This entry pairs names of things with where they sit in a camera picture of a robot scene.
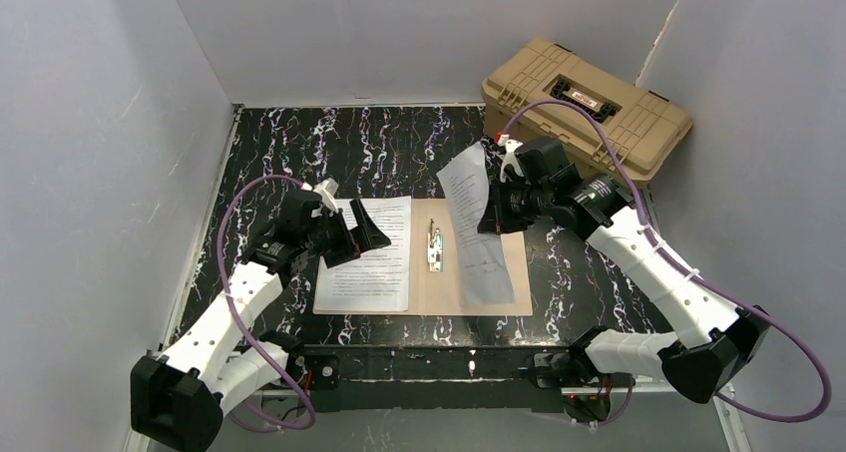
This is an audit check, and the printed white paper sheet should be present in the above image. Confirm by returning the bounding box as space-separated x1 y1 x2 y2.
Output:
313 197 412 314

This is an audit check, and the silver folder clip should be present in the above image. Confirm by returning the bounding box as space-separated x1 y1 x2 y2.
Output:
427 219 444 272

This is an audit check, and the beige paper folder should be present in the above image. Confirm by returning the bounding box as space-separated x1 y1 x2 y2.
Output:
312 198 534 318

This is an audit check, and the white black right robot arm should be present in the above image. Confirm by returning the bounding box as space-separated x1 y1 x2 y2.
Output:
478 133 769 403

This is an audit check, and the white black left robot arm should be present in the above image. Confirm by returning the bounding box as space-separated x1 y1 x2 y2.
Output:
130 187 391 451

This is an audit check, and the tan plastic toolbox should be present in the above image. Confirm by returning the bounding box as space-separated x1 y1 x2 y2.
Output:
481 38 693 190

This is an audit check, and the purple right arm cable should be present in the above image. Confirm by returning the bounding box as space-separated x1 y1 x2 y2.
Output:
499 99 833 424

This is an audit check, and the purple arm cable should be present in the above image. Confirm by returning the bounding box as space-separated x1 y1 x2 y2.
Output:
216 174 318 432
499 99 833 424

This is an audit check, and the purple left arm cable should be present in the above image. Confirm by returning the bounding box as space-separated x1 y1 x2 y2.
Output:
216 174 318 432

